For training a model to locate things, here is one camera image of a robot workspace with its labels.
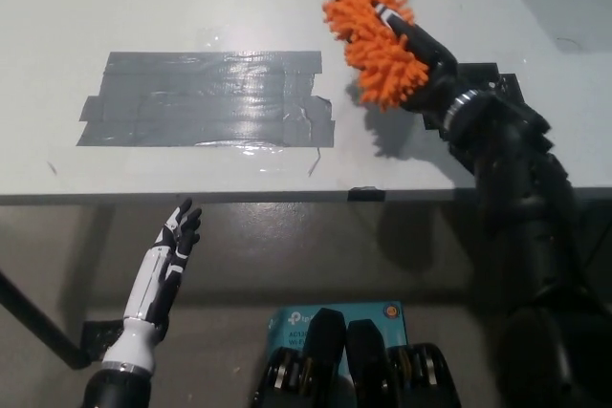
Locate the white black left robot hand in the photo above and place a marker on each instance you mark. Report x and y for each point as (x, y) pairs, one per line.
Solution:
(148, 293)

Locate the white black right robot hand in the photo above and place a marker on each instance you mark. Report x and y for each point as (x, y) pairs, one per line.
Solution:
(437, 73)

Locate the orange microfibre duster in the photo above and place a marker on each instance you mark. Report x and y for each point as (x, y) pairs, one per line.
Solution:
(368, 40)

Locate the black robot body blocks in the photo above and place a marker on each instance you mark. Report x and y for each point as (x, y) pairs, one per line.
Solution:
(363, 365)

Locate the black metal table leg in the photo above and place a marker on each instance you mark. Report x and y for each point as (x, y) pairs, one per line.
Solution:
(43, 327)

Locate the teal router cardboard box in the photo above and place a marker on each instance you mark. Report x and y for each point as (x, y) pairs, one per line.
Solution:
(291, 322)

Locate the grey duct tape patch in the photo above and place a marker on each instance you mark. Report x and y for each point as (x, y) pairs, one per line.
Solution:
(205, 100)

